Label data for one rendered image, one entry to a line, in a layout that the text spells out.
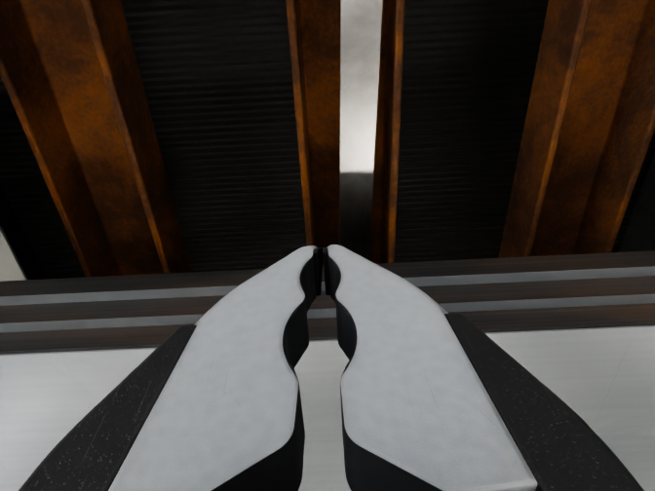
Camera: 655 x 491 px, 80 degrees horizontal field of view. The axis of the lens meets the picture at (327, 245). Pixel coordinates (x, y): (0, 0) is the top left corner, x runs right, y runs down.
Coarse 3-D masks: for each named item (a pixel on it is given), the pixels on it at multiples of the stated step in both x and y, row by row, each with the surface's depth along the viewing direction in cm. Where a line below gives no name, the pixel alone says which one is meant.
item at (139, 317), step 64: (576, 256) 26; (640, 256) 25; (0, 320) 24; (64, 320) 23; (128, 320) 23; (192, 320) 24; (320, 320) 23; (512, 320) 23; (576, 320) 22; (640, 320) 22
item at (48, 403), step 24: (0, 360) 22; (24, 360) 22; (48, 360) 23; (0, 384) 23; (24, 384) 23; (48, 384) 23; (72, 384) 23; (0, 408) 24; (24, 408) 24; (48, 408) 25; (72, 408) 25; (0, 432) 26; (24, 432) 26; (48, 432) 26; (0, 456) 27; (24, 456) 27; (24, 480) 28
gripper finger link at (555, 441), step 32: (448, 320) 9; (480, 352) 8; (512, 384) 7; (512, 416) 7; (544, 416) 6; (576, 416) 6; (544, 448) 6; (576, 448) 6; (608, 448) 6; (544, 480) 6; (576, 480) 6; (608, 480) 6
